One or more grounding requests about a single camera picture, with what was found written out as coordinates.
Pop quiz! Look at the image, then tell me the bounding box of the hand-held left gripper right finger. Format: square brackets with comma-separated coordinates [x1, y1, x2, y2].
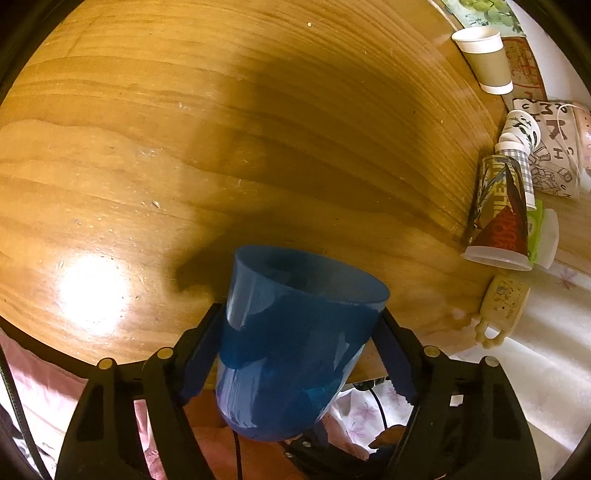
[372, 308, 542, 480]

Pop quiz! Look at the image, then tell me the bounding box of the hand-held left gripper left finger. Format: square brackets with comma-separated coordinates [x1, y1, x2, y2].
[54, 302, 225, 480]

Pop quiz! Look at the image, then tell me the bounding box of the blue plastic cup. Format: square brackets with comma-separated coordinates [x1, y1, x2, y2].
[216, 246, 391, 441]

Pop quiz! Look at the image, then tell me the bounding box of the printed tall paper cup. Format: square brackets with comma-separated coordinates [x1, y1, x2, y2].
[463, 154, 533, 271]

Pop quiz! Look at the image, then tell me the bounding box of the green white cup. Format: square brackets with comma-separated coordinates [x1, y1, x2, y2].
[526, 199, 560, 269]

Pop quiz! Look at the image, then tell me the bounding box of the checkered paper cup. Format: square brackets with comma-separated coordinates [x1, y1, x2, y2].
[495, 142, 537, 210]

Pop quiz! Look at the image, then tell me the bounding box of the white patterned paper cup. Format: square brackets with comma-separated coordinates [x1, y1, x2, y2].
[499, 110, 541, 155]

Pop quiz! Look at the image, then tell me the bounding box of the brown paper cup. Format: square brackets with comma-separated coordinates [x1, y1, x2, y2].
[451, 26, 514, 96]

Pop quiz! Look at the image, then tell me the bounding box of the cream ceramic mug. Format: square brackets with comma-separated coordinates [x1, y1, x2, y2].
[475, 275, 530, 348]

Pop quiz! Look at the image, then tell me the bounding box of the pink floral cloth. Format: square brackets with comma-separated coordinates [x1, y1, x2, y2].
[0, 330, 160, 480]

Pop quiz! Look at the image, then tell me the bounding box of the round wooden table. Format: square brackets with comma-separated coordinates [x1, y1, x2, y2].
[0, 0, 511, 386]

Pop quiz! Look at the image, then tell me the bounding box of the patterned paper bag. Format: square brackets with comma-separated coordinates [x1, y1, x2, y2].
[512, 98, 591, 200]

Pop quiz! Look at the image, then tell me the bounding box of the grape print picture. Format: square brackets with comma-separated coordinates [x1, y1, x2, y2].
[438, 0, 527, 38]

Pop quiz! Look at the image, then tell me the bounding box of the black cable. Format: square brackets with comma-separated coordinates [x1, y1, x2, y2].
[344, 381, 393, 439]

